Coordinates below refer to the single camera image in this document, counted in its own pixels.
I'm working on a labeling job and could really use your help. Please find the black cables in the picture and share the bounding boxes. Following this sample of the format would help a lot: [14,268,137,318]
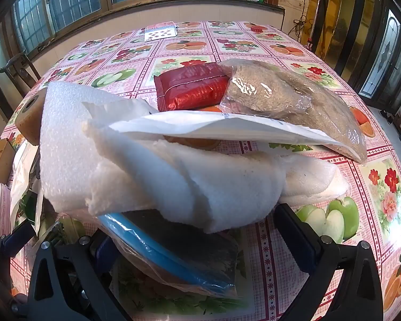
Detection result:
[291,0,318,42]

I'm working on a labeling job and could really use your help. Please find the glass panel door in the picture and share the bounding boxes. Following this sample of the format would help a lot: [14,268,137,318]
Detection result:
[357,7,401,109]

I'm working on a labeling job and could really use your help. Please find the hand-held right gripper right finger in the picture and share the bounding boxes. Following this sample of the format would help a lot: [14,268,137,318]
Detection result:
[274,203,385,321]

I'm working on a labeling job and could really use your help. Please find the red foil packet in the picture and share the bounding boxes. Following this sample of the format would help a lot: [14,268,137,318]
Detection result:
[154,63,232,112]

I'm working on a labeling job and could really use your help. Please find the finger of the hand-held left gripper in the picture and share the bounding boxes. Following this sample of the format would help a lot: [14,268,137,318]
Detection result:
[0,221,37,265]

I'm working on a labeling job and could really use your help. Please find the blue item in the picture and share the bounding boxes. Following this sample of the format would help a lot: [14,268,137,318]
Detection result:
[97,208,242,299]

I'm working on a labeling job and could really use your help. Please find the dark green packet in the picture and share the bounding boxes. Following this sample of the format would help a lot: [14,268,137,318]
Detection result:
[19,190,41,230]

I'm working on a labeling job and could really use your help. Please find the white cotton batting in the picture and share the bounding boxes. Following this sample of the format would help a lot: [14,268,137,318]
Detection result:
[83,120,350,235]

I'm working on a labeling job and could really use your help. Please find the barred window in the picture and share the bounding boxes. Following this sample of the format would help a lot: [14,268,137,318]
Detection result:
[11,0,282,55]

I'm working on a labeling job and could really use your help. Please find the white paper envelope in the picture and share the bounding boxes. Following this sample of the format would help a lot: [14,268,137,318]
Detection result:
[110,111,356,162]

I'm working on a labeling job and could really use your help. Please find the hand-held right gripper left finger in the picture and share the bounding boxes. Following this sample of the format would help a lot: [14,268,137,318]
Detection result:
[27,228,134,321]

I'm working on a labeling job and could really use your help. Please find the fruit-print tablecloth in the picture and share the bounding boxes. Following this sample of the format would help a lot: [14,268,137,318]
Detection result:
[0,20,401,321]

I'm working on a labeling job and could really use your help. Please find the dark wooden chair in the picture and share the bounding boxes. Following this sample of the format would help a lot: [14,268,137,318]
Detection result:
[0,49,41,91]

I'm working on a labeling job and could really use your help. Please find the clear plastic bag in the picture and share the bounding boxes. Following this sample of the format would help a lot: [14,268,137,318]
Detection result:
[219,59,369,164]

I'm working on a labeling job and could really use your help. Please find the red medicine bottle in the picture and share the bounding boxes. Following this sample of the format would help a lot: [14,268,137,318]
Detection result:
[15,87,48,146]

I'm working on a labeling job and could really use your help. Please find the white plastic bag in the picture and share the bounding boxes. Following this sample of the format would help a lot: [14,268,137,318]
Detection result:
[9,140,43,236]

